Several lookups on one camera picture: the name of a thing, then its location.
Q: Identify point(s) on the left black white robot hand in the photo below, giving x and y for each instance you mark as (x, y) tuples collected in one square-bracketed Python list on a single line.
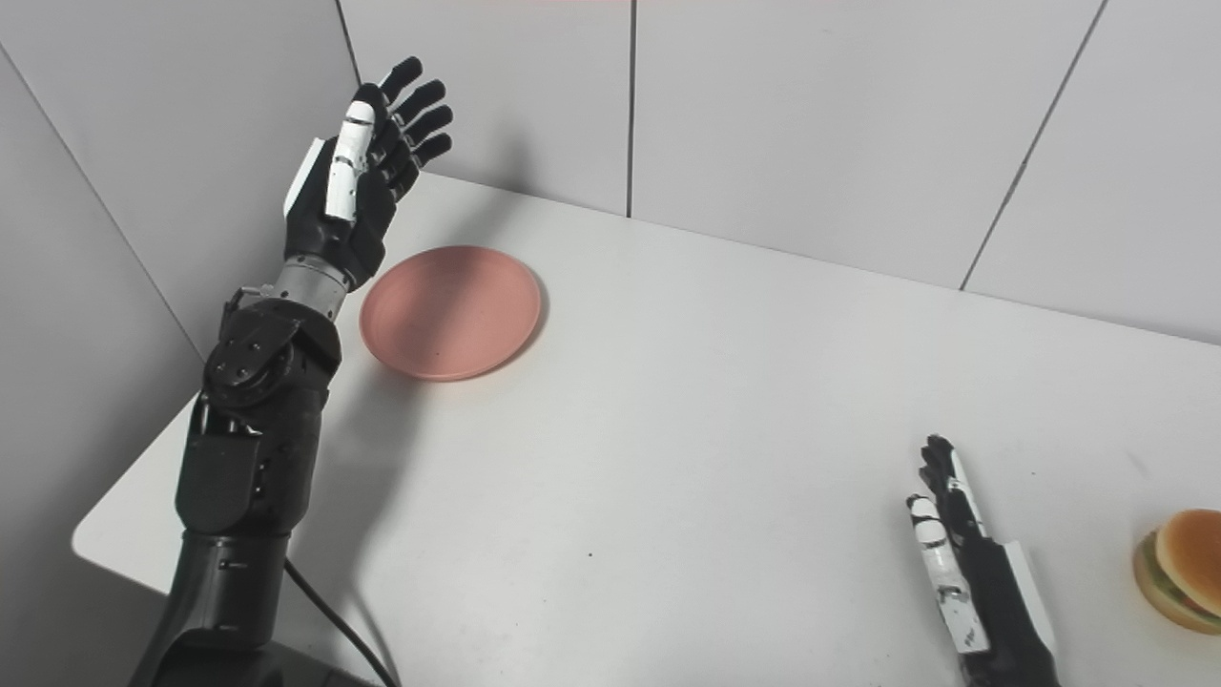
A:
[(343, 205)]

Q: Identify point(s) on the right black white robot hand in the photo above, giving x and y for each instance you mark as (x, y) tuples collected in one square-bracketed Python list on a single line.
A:
[(987, 582)]

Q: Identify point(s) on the pink round plate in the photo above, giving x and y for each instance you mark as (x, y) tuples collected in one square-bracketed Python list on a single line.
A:
[(450, 312)]

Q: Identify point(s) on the toy hamburger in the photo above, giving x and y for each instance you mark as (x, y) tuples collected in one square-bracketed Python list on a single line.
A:
[(1188, 568)]

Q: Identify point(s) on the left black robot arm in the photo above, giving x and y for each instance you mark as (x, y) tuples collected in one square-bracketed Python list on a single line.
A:
[(243, 458)]

